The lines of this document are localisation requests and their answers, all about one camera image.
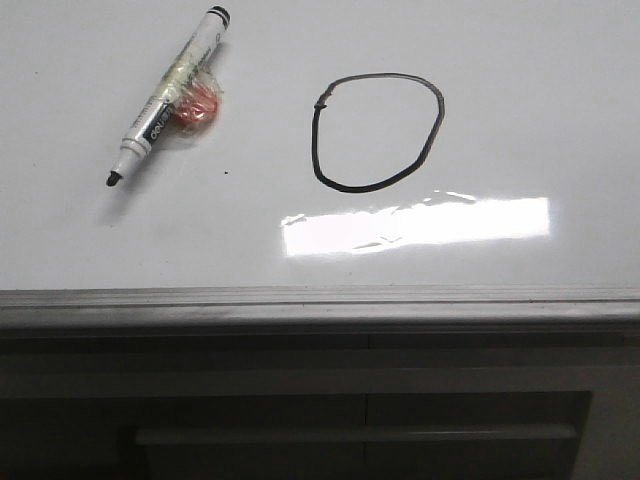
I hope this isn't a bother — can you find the black whiteboard marker white barrel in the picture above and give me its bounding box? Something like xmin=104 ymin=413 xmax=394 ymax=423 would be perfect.
xmin=106 ymin=5 xmax=231 ymax=187

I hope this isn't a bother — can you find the white whiteboard with aluminium frame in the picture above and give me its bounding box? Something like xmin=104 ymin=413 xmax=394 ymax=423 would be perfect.
xmin=1 ymin=1 xmax=639 ymax=336

